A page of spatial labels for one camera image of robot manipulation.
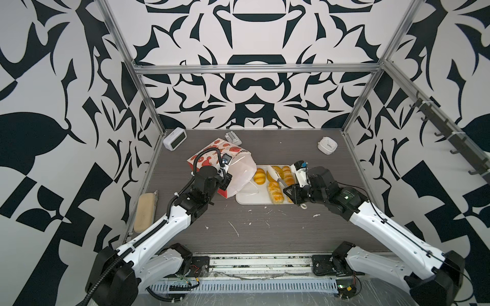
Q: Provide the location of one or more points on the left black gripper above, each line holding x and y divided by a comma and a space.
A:
224, 180

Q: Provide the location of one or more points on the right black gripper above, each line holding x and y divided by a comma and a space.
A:
297, 191

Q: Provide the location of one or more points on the fake bagel bread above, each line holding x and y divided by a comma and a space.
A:
274, 173

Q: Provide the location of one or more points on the fake orange pastry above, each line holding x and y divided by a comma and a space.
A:
275, 192

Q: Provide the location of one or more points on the red white paper bag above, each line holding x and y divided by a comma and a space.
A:
240, 165

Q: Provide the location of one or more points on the long striped fake bread loaf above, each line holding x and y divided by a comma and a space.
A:
288, 176

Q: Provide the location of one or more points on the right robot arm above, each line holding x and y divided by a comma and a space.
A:
429, 275

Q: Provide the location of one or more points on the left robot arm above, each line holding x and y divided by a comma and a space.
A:
119, 275

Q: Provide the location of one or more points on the white plastic tray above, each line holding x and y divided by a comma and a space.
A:
253, 194

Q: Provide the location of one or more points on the small grey white device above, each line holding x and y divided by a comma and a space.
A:
232, 138

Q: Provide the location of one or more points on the white digital clock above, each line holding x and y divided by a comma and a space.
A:
173, 140

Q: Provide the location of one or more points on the white round timer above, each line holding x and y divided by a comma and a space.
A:
327, 145

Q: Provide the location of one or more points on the beige foam pad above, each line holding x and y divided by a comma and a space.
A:
145, 212

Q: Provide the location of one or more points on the small circuit board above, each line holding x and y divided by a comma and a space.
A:
348, 289

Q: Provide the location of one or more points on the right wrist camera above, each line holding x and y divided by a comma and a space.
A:
299, 170

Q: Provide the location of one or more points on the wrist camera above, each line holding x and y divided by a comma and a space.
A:
299, 170
225, 159

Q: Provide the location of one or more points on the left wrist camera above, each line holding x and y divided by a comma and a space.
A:
225, 159

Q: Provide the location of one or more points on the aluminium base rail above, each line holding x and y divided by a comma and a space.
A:
247, 273

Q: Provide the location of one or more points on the wall hook rail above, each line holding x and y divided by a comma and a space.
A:
448, 130

